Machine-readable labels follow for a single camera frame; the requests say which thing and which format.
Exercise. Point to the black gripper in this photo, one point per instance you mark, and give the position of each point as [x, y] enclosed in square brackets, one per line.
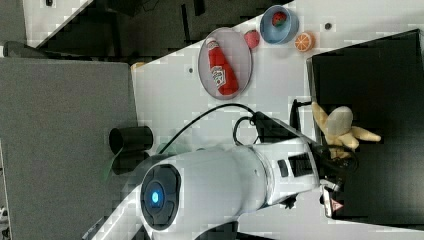
[334, 160]

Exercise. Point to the yellow plush peeled banana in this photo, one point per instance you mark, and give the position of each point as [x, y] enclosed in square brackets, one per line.
[338, 129]

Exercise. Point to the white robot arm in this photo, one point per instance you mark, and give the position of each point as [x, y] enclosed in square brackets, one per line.
[200, 195]

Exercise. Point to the orange slice toy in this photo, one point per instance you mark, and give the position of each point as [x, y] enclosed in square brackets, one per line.
[305, 42]

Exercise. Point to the red ketchup bottle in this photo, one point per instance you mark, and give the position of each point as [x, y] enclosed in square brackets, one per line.
[221, 71]

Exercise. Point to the blue bowl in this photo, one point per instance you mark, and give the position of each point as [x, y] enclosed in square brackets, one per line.
[283, 33]

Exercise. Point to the red toy strawberry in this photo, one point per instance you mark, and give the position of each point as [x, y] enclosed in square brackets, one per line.
[252, 39]

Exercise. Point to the grey oval plate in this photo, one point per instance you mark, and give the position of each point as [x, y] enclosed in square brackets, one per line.
[237, 53]

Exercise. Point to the red strawberry in bowl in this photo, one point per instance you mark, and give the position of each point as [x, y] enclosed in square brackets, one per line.
[278, 19]

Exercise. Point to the black cylindrical cup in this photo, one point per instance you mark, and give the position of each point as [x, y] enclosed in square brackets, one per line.
[130, 139]

